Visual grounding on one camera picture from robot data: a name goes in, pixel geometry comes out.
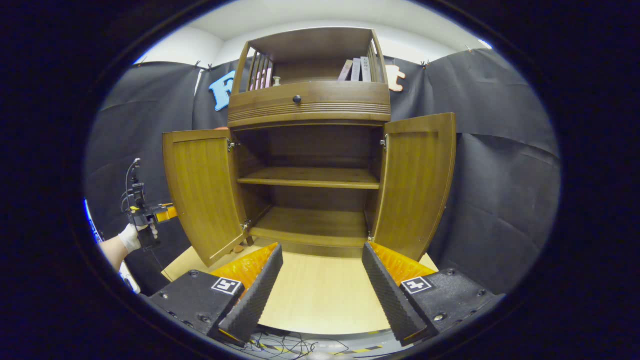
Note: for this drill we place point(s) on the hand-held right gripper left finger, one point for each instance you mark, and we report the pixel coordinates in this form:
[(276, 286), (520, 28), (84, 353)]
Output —
[(252, 300)]

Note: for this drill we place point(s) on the black backdrop cloth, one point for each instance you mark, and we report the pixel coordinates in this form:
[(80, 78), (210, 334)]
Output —
[(500, 200)]

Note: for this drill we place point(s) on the wooden double-door shoe cabinet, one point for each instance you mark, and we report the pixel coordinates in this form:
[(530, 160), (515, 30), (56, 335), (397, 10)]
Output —
[(310, 177)]

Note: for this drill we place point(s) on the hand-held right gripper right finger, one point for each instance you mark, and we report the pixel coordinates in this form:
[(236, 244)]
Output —
[(392, 300)]

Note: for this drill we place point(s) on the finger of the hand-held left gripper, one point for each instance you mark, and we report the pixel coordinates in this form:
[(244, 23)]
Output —
[(166, 213)]

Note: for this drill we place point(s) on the wooden cabinet door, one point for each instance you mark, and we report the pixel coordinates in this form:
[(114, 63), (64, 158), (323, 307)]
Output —
[(205, 190), (415, 185)]

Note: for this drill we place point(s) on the pink purple book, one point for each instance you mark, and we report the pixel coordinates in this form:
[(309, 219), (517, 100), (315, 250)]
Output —
[(345, 71)]

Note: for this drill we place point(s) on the grey book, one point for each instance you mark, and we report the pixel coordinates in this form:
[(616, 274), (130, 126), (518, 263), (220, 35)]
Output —
[(356, 70)]

